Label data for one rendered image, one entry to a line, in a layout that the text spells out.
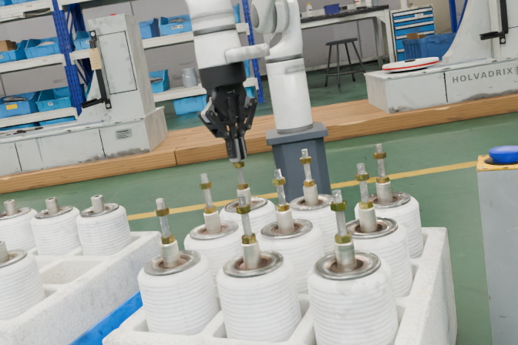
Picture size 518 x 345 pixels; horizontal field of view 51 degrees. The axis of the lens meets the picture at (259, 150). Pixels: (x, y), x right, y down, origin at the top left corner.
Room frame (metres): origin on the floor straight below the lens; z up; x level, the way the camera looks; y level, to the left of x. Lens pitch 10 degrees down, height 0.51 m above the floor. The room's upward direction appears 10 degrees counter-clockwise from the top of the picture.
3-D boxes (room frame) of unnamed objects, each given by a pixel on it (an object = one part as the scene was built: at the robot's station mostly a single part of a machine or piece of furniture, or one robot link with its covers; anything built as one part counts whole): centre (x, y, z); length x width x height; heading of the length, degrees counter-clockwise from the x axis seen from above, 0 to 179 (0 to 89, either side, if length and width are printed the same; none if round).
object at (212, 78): (0.90, 0.04, 0.45); 0.08 x 0.08 x 0.09
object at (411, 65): (2.99, -0.90, 0.29); 0.30 x 0.30 x 0.06
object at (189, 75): (5.62, 0.57, 0.35); 0.16 x 0.15 x 0.19; 88
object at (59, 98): (5.77, 1.95, 0.36); 0.50 x 0.38 x 0.21; 177
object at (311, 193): (0.85, -0.07, 0.26); 0.02 x 0.02 x 0.03
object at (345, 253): (0.58, -0.08, 0.26); 0.02 x 0.02 x 0.03
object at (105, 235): (1.03, 0.33, 0.16); 0.10 x 0.10 x 0.18
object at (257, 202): (0.90, 0.04, 0.25); 0.08 x 0.08 x 0.01
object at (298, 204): (0.85, -0.07, 0.25); 0.08 x 0.08 x 0.01
